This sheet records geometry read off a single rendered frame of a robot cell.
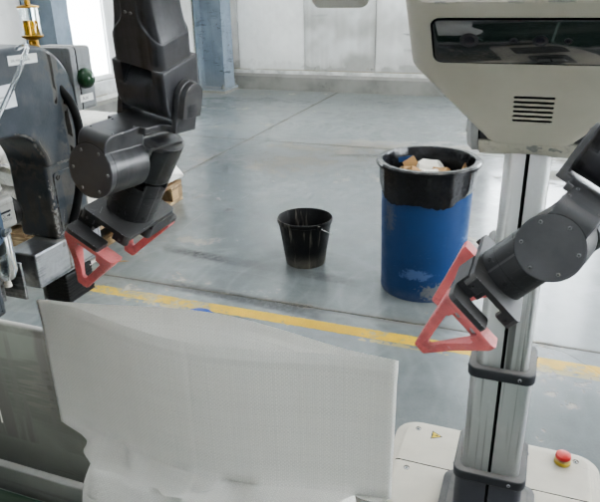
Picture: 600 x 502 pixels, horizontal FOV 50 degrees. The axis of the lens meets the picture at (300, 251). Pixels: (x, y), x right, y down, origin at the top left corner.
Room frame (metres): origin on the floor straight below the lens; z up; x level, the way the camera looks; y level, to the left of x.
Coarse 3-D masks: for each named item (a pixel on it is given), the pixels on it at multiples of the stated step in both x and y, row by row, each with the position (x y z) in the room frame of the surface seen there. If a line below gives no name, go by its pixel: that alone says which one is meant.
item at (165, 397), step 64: (64, 320) 0.75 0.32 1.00; (128, 320) 0.75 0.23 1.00; (192, 320) 0.73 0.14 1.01; (64, 384) 0.76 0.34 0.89; (128, 384) 0.70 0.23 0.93; (192, 384) 0.65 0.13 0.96; (256, 384) 0.63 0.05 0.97; (320, 384) 0.62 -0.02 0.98; (384, 384) 0.60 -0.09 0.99; (128, 448) 0.71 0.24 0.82; (192, 448) 0.65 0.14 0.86; (256, 448) 0.63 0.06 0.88; (320, 448) 0.62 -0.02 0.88; (384, 448) 0.60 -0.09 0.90
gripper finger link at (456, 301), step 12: (468, 264) 0.57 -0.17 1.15; (456, 276) 0.56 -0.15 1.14; (468, 276) 0.54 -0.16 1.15; (456, 288) 0.54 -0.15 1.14; (468, 288) 0.54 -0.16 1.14; (444, 300) 0.53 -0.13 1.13; (456, 300) 0.52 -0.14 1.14; (468, 300) 0.54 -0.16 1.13; (444, 312) 0.53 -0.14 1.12; (456, 312) 0.52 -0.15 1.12; (468, 312) 0.52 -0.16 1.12; (480, 312) 0.53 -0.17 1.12; (432, 324) 0.55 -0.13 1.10; (468, 324) 0.52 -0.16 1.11; (480, 324) 0.52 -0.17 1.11; (420, 336) 0.56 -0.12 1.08; (468, 336) 0.54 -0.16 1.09; (480, 336) 0.52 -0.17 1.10; (492, 336) 0.53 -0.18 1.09; (420, 348) 0.56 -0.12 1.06; (432, 348) 0.55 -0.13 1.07; (444, 348) 0.54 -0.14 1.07; (456, 348) 0.54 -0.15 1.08; (468, 348) 0.53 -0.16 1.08; (480, 348) 0.52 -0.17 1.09; (492, 348) 0.51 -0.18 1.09
